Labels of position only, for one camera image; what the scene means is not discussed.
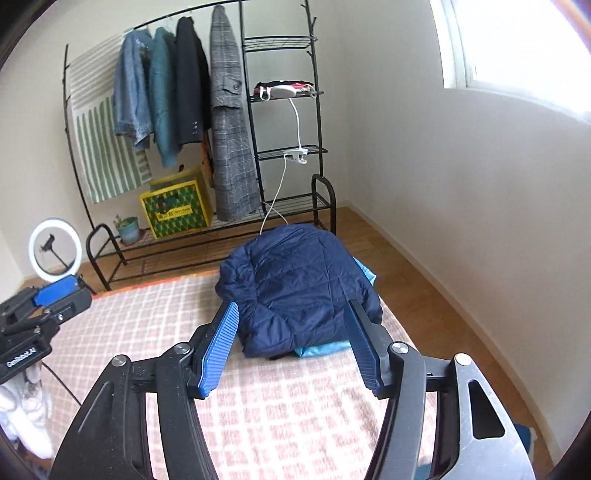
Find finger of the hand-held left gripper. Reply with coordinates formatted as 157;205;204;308
44;288;93;325
32;276;80;309

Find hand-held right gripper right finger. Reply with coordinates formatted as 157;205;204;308
343;299;536;480

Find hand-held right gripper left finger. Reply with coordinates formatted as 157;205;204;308
48;300;241;480

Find navy quilted jacket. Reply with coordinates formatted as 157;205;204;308
216;223;384;359

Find black metal clothes rack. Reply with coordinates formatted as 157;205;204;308
62;0;339;291

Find folded pink black clothes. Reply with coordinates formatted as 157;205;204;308
255;80;315;93

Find light blue garment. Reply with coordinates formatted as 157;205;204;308
293;257;378;359

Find small potted plant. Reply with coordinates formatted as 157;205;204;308
113;215;141;246

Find pink checked blanket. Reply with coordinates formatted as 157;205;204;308
41;272;445;480

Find green striped white towel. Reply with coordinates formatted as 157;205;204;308
68;34;154;205

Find yellow green crate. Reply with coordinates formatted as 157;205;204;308
140;168;214;240

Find dark blue cloth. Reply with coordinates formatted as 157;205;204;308
512;424;537;464

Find blue denim jacket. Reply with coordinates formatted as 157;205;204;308
112;28;156;151

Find grey plaid coat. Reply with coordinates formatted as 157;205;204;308
209;4;262;222

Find teal jacket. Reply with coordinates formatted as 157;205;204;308
148;26;182;169

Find black jacket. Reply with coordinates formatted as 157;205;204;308
174;16;213;147

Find white clip lamp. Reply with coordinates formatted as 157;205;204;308
260;83;319;166

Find white framed window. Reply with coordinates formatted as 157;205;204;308
429;0;591;118

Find black ring light tripod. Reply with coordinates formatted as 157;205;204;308
48;247;98;296

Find white ring light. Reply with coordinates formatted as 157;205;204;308
28;218;85;283

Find black cable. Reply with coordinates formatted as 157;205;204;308
41;361;86;409

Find white lamp cable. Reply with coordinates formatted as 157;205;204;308
260;156;298;237

